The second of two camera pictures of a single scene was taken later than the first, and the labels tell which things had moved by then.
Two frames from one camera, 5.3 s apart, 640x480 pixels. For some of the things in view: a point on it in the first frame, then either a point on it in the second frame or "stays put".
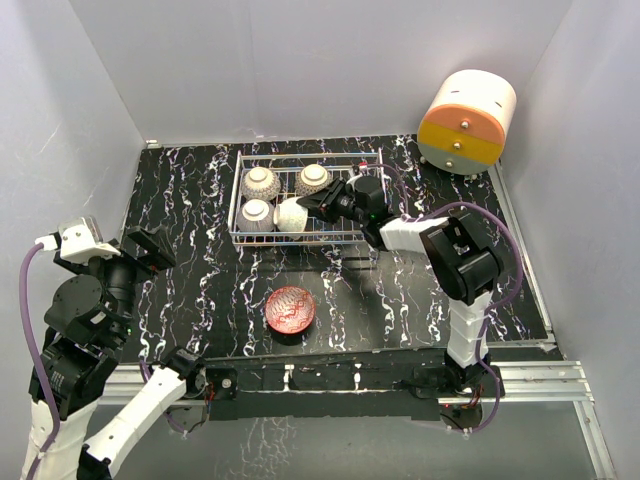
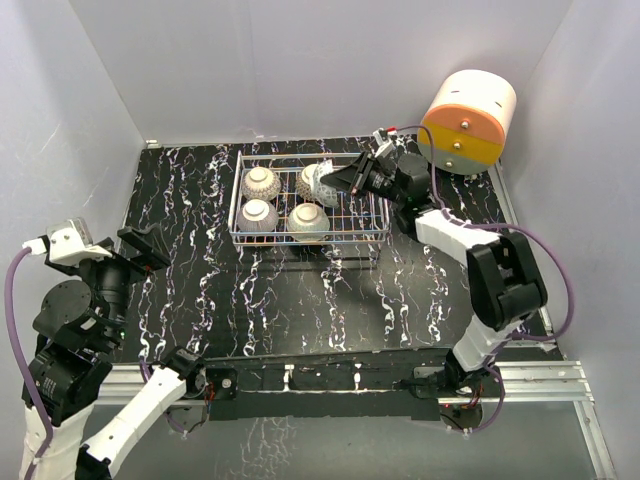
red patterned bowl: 290,310 to 325,195
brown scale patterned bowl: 312,178 stays put
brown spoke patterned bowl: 260,183 stays put
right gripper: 327,200 to 354,177
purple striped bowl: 256,216 stays put
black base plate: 397,386 stays put
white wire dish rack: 265,209 stays put
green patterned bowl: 289,216 to 308,217
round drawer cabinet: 462,131 stays put
